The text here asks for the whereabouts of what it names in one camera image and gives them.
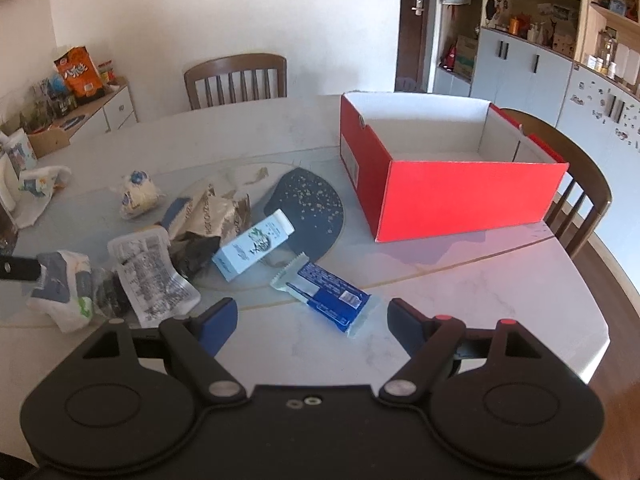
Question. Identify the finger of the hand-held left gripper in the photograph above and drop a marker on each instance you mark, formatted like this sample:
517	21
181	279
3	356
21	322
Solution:
17	269

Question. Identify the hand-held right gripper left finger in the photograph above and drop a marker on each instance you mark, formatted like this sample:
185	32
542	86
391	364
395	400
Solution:
220	322

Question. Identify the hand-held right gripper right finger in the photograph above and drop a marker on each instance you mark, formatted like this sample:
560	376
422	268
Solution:
404	327

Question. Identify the soft tissue packet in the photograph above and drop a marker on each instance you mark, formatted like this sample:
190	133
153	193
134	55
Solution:
62	285

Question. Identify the black snack packet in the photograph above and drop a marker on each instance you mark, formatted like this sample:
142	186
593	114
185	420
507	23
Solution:
192	257

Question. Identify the white milk carton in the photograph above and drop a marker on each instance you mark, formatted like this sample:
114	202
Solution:
252	245

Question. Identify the white printed pouch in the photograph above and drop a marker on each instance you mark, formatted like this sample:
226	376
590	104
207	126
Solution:
150	275

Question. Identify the blue snack wrapper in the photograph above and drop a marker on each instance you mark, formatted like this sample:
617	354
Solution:
327	290

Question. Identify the striped foil snack packet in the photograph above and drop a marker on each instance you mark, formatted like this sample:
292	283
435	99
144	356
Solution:
210	215

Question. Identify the red cardboard shoe box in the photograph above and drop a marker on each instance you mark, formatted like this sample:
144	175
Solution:
450	195

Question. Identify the blueberry bread packet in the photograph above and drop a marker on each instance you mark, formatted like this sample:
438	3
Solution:
139	195

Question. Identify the white marble desktop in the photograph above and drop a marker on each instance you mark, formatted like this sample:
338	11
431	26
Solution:
475	285

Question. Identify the printed tissue packet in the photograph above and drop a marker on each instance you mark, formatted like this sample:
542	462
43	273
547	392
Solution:
42	187

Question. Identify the printed mug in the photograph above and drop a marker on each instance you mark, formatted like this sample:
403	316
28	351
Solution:
19	152

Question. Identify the small cardboard box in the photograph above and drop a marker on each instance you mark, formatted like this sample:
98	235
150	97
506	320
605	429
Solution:
47	141

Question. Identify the white sideboard cabinet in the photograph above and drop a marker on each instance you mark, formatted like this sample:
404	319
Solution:
117	110

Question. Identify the orange snack bag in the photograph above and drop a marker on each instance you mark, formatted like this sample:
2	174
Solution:
80	75

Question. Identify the wooden dining chair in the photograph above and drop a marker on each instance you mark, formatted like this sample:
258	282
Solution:
235	77
580	185

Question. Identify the dark wooden door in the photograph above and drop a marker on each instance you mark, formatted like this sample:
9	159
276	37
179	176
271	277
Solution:
414	25

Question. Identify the grey wall cabinet unit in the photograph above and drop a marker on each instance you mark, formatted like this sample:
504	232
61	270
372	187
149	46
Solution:
520	70

